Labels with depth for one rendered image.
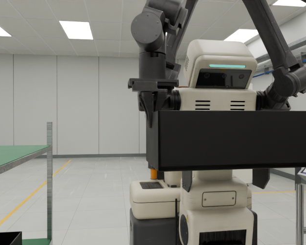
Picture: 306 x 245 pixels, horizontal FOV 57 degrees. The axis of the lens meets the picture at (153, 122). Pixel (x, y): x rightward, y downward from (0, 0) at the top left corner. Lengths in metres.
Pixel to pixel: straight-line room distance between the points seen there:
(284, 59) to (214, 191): 0.48
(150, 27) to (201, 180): 0.63
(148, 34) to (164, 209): 0.87
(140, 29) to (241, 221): 0.73
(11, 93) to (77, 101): 1.84
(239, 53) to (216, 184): 0.45
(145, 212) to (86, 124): 7.44
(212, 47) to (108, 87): 7.71
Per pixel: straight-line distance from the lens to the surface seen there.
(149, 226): 1.27
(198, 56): 0.93
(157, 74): 0.58
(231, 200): 1.05
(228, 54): 0.96
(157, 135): 0.52
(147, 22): 0.54
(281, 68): 0.99
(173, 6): 0.62
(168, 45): 0.88
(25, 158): 1.41
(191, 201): 1.00
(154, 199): 1.23
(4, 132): 9.11
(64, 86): 8.73
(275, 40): 1.02
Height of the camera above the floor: 1.11
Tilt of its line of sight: level
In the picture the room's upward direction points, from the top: straight up
